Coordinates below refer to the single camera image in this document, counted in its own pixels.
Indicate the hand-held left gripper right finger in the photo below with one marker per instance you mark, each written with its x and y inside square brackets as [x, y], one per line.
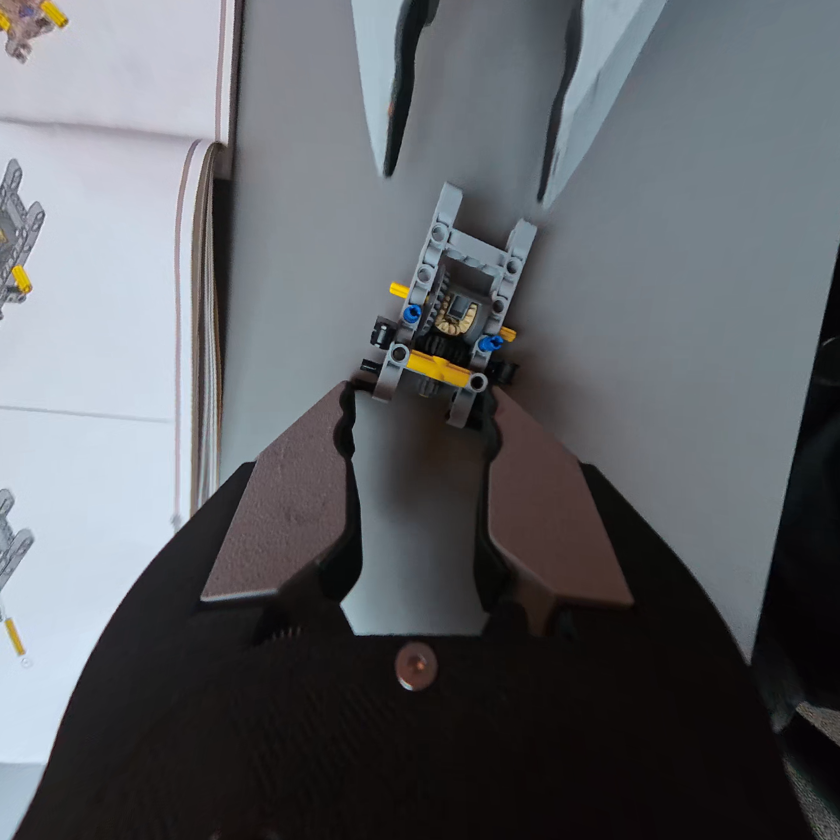
[551, 518]

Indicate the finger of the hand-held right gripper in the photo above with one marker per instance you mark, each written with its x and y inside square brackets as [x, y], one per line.
[380, 59]
[604, 72]

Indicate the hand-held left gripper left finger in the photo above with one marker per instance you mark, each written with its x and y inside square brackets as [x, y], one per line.
[289, 512]

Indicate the grey lego chassis assembly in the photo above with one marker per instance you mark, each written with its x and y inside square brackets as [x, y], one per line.
[453, 249]

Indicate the open lego instruction booklet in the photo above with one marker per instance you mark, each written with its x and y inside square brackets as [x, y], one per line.
[98, 295]

